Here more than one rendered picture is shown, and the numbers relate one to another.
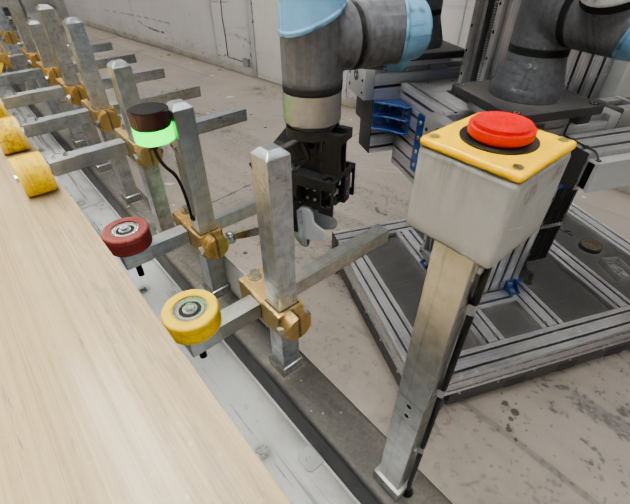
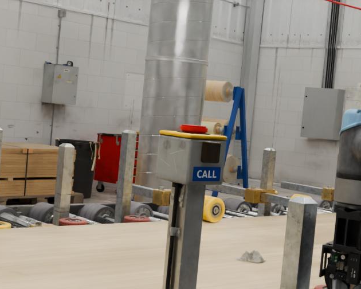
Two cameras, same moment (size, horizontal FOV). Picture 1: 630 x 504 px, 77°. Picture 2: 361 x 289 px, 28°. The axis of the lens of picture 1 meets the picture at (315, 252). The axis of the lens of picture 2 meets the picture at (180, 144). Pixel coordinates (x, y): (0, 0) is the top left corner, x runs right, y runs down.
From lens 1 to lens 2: 1.16 m
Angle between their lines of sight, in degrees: 88
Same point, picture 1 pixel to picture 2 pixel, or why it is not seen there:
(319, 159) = (344, 233)
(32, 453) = (147, 281)
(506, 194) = (161, 139)
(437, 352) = (167, 265)
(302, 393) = not seen: outside the picture
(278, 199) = (290, 234)
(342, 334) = not seen: outside the picture
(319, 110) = (337, 186)
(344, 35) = (356, 139)
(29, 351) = (208, 278)
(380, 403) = not seen: outside the picture
